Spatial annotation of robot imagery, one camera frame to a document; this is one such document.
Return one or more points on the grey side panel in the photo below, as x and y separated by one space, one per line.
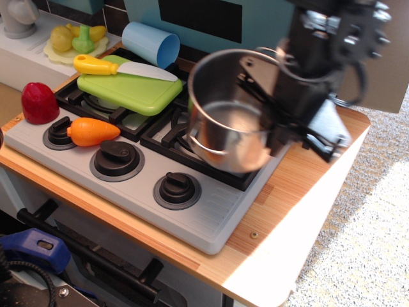
385 62

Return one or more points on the black left stove knob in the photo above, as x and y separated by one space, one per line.
56 137

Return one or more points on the black burner grate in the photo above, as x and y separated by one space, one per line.
168 137
131 124

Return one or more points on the black right stove knob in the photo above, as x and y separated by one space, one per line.
177 191

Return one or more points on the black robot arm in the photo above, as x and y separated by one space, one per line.
317 68

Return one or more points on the grey toy stove top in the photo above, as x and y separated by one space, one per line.
207 225

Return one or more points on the black middle stove knob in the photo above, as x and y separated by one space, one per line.
116 161

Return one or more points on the grey toy faucet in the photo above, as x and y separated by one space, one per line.
19 17

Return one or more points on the stainless steel pot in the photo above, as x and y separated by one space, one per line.
223 118

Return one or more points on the black left burner grate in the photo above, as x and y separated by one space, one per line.
131 124

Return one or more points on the green toy broccoli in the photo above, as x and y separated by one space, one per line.
83 43

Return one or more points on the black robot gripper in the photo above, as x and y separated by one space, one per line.
292 110

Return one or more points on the white toy sink counter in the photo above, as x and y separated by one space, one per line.
23 60

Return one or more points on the light blue plastic cup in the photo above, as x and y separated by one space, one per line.
155 46

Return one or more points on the pale yellow toy plate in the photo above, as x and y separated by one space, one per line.
67 57

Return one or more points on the teal range hood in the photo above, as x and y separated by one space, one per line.
208 26

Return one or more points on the black right burner grate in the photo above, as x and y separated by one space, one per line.
168 137

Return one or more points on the orange toy carrot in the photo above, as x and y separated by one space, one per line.
90 132

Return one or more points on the black stove knob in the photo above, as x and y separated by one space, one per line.
177 191
56 137
116 161

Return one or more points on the yellow toy banana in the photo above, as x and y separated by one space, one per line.
95 32

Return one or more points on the red toy pepper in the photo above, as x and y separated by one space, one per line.
39 104

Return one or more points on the black oven door handle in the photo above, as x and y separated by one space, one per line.
142 284

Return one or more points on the yellow toy potato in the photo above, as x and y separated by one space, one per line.
61 38

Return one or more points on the green plastic cutting board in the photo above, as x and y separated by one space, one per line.
142 95

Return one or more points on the yellow handled toy knife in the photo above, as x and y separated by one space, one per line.
87 64

